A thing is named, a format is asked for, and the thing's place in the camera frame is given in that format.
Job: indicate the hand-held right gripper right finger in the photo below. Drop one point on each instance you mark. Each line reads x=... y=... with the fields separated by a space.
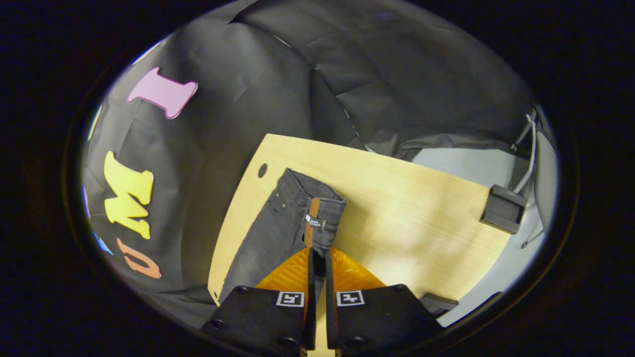
x=330 y=317

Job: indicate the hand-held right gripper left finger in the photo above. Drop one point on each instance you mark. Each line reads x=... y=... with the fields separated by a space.
x=312 y=317

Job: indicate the dark grey jeans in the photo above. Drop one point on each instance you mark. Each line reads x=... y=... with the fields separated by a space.
x=278 y=223

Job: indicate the dark flat block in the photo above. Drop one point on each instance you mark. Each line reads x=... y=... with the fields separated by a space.
x=439 y=302

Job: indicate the black box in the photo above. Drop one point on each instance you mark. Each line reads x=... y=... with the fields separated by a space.
x=503 y=210

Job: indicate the black backdrop cloth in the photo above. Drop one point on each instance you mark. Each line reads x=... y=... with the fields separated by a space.
x=248 y=99

